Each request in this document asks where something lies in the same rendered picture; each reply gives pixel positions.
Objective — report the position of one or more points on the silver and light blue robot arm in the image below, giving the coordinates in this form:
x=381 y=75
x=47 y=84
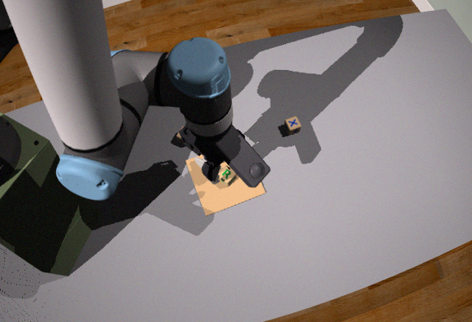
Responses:
x=65 y=43

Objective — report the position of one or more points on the tan square mat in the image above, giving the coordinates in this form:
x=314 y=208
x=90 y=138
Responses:
x=215 y=198

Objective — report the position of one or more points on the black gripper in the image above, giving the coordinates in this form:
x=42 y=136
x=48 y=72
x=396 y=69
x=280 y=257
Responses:
x=210 y=164

